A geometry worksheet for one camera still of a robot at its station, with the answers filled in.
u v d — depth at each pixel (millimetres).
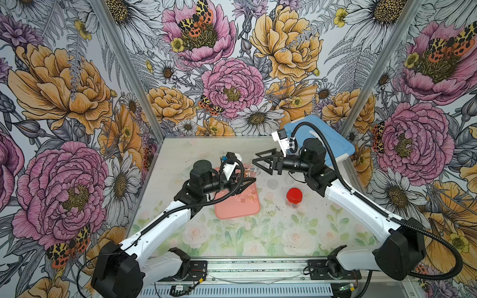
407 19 745
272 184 994
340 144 967
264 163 659
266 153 690
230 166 613
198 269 743
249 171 680
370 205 465
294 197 852
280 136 617
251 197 943
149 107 1058
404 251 401
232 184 626
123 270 382
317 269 738
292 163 618
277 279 735
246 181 670
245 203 926
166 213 497
